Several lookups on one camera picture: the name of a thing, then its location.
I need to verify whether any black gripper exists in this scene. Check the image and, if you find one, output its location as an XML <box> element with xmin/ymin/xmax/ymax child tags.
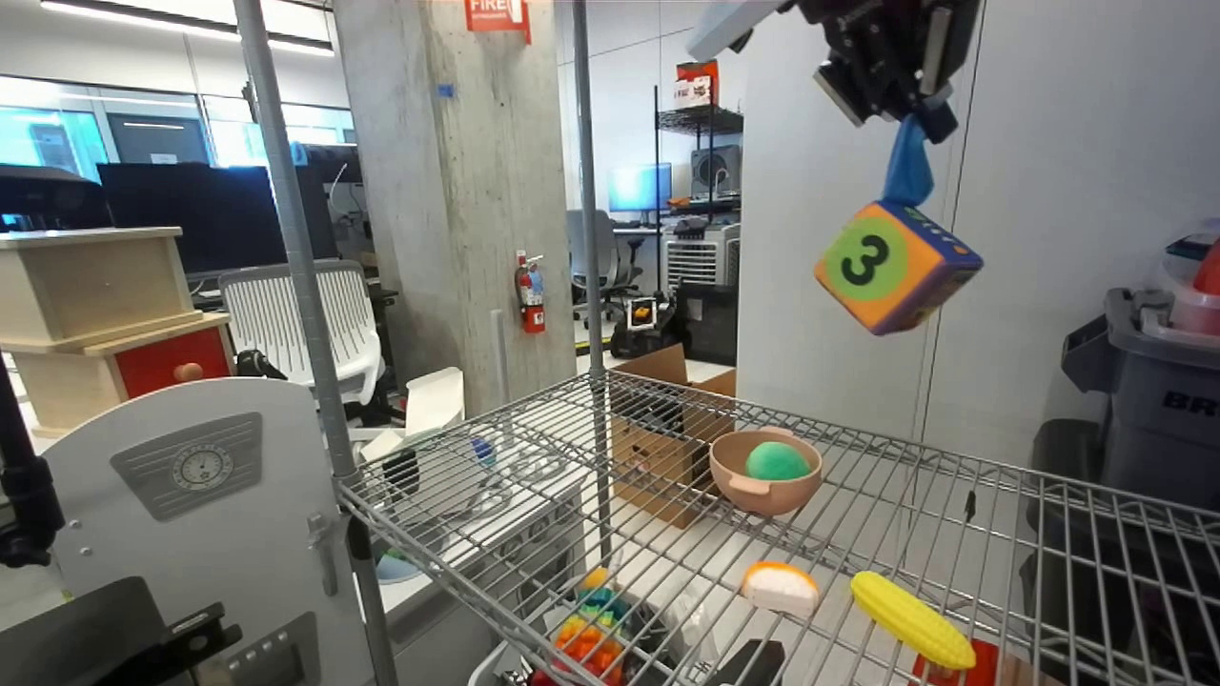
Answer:
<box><xmin>796</xmin><ymin>0</ymin><xmax>980</xmax><ymax>146</ymax></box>

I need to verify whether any colourful soft fabric cube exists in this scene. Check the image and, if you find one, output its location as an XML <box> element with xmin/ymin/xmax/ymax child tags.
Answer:
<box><xmin>811</xmin><ymin>116</ymin><xmax>986</xmax><ymax>338</ymax></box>

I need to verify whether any green ball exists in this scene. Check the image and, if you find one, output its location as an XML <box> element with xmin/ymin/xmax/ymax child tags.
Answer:
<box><xmin>745</xmin><ymin>441</ymin><xmax>811</xmax><ymax>480</ymax></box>

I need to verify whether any white robot base panel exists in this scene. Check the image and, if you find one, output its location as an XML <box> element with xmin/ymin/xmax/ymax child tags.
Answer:
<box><xmin>47</xmin><ymin>377</ymin><xmax>374</xmax><ymax>686</ymax></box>

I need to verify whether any tan plastic bowl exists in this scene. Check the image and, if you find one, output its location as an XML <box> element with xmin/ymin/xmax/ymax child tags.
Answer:
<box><xmin>711</xmin><ymin>427</ymin><xmax>828</xmax><ymax>516</ymax></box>

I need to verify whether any red fire extinguisher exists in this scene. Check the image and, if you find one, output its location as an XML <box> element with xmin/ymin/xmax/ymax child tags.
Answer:
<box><xmin>516</xmin><ymin>250</ymin><xmax>544</xmax><ymax>336</ymax></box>

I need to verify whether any cardboard box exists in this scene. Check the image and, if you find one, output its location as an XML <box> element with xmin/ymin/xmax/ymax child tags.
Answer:
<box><xmin>612</xmin><ymin>348</ymin><xmax>735</xmax><ymax>529</ymax></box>

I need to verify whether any grey storage tote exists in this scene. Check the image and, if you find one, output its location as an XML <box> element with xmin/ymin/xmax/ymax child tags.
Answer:
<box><xmin>1059</xmin><ymin>291</ymin><xmax>1220</xmax><ymax>511</ymax></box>

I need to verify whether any orange and white toy slice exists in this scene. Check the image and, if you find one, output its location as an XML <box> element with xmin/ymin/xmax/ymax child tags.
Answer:
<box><xmin>740</xmin><ymin>566</ymin><xmax>820</xmax><ymax>623</ymax></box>

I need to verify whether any yellow toy corn cob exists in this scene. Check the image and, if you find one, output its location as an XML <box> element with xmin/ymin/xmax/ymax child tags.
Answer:
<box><xmin>850</xmin><ymin>572</ymin><xmax>975</xmax><ymax>670</ymax></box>

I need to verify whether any rainbow stacking toy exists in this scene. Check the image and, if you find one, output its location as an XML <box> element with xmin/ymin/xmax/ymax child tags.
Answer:
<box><xmin>528</xmin><ymin>569</ymin><xmax>662</xmax><ymax>686</ymax></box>

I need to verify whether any wooden drawer cabinet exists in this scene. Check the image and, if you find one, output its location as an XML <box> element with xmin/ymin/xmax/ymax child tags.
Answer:
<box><xmin>0</xmin><ymin>226</ymin><xmax>233</xmax><ymax>435</ymax></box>

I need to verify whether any wire shelf rack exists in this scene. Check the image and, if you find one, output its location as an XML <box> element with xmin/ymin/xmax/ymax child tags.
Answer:
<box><xmin>233</xmin><ymin>0</ymin><xmax>1220</xmax><ymax>686</ymax></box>

